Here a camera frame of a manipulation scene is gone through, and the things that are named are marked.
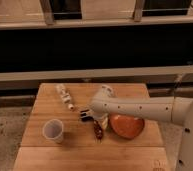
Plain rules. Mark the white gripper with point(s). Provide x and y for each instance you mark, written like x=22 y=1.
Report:
x=103 y=122

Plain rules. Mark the dark red dried pepper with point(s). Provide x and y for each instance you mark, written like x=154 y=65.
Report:
x=98 y=131

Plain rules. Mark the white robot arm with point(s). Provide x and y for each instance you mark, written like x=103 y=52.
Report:
x=177 y=110

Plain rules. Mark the orange ceramic bowl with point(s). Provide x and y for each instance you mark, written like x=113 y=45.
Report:
x=126 y=126

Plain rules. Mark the black striped rectangular block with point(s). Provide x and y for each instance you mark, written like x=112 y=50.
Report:
x=85 y=116

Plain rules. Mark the clear plastic cup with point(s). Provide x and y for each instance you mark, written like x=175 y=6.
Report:
x=53 y=130

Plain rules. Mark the white tube bottle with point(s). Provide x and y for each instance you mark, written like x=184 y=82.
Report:
x=65 y=96

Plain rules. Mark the wooden shelf rail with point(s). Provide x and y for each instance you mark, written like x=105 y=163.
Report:
x=167 y=74

